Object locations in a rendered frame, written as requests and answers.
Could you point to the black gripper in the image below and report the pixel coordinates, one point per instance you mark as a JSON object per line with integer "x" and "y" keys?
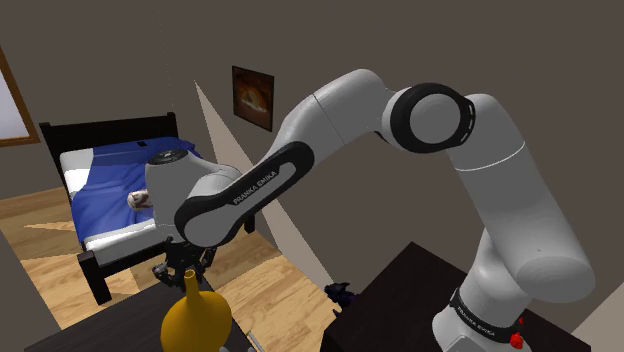
{"x": 184, "y": 252}

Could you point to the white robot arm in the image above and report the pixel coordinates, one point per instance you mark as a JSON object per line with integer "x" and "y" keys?
{"x": 507, "y": 204}

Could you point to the yellow round vase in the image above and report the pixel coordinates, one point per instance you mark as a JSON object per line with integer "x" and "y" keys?
{"x": 195, "y": 322}

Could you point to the black bed with blue blanket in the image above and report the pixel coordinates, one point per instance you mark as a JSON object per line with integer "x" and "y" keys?
{"x": 112, "y": 190}

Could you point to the dark wooden table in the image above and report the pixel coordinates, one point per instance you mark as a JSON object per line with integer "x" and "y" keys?
{"x": 97, "y": 331}

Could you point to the dark blue figure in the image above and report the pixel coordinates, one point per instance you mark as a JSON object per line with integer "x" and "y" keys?
{"x": 340, "y": 294}

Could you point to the dark robot stand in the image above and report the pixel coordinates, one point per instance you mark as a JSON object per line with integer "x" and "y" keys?
{"x": 390, "y": 312}

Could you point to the wooden framed window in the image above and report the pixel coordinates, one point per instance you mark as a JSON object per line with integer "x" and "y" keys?
{"x": 10, "y": 107}

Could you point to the dark framed wall picture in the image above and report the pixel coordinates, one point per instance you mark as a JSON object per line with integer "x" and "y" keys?
{"x": 252, "y": 97}

